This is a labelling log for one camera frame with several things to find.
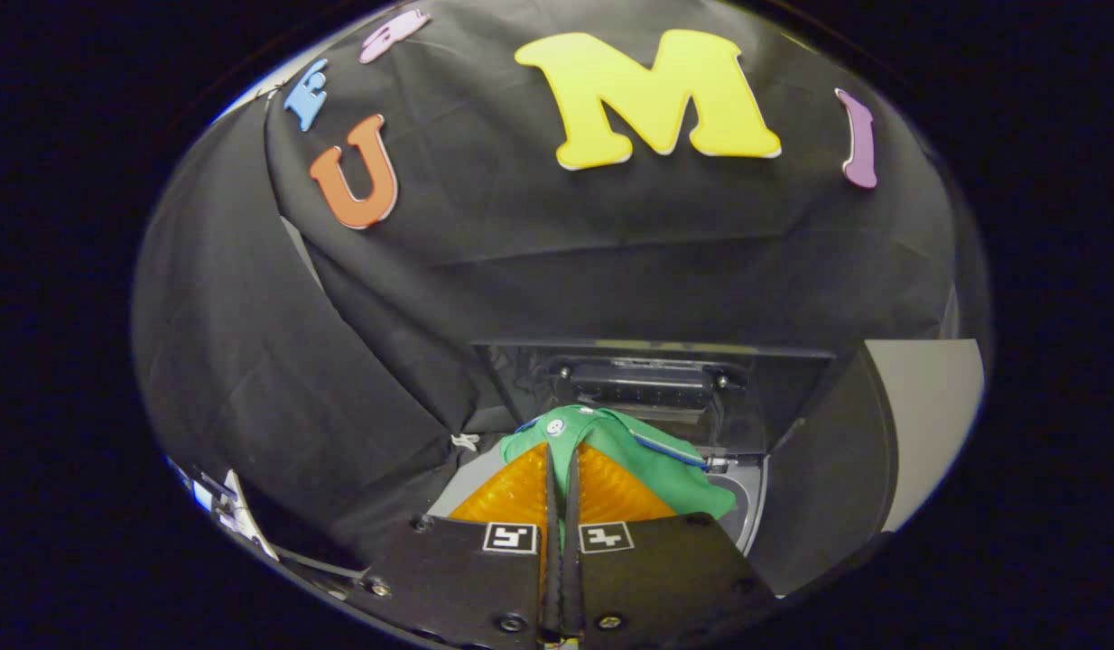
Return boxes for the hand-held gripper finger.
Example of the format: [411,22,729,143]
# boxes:
[562,441,779,644]
[354,441,565,644]

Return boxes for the green polo shirt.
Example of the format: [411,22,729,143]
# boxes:
[498,404,737,525]

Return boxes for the grey washing machine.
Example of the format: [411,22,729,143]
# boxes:
[426,433,770,556]

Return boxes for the black backdrop cloth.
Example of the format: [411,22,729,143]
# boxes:
[131,0,991,561]

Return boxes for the beige cabinet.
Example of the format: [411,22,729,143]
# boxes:
[756,339,985,597]

